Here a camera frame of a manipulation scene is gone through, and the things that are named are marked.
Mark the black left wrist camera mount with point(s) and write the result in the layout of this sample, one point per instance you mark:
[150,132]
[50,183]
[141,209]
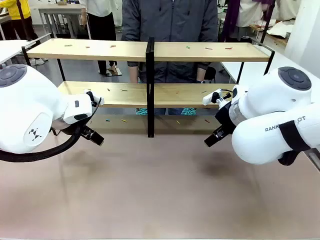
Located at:
[92,98]

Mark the white side table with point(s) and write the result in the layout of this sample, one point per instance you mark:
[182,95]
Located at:
[10,50]
[232,71]

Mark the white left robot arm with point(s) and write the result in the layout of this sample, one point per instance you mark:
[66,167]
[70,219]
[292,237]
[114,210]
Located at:
[30,105]

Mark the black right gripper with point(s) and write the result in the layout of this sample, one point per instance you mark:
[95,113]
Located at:
[225,117]

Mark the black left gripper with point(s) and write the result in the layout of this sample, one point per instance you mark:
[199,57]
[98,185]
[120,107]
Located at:
[86,130]

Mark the person in purple garment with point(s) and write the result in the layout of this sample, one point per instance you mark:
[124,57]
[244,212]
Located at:
[232,17]

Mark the person in yellow jacket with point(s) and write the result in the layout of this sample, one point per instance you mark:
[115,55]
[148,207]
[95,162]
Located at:
[15,10]

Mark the person's right forearm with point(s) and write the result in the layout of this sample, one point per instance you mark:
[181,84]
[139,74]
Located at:
[134,74]

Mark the black wristwatch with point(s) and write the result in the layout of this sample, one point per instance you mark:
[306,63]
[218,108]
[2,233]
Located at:
[201,81]

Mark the grey background table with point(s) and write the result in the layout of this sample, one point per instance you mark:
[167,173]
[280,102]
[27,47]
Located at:
[60,11]

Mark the person's left forearm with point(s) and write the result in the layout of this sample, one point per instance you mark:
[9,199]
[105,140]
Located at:
[201,73]

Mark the wood shelf unit black frame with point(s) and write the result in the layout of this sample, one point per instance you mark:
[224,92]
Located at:
[100,52]
[200,53]

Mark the aluminium rail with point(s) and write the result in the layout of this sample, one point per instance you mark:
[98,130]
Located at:
[314,158]

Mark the shiny floor plate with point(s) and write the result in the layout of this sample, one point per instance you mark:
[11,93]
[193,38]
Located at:
[113,71]

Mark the person in white shirt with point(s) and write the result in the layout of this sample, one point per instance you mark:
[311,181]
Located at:
[100,22]

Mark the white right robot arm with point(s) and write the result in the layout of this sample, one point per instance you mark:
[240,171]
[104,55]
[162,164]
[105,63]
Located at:
[270,100]

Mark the black stand pole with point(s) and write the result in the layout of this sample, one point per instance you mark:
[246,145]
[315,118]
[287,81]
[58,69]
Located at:
[22,20]
[267,20]

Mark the person in grey jacket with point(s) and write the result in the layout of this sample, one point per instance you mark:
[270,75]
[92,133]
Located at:
[170,20]

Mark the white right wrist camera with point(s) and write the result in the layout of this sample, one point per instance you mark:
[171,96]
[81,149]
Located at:
[208,98]

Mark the table with white paper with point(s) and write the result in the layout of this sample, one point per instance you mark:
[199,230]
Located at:
[277,27]

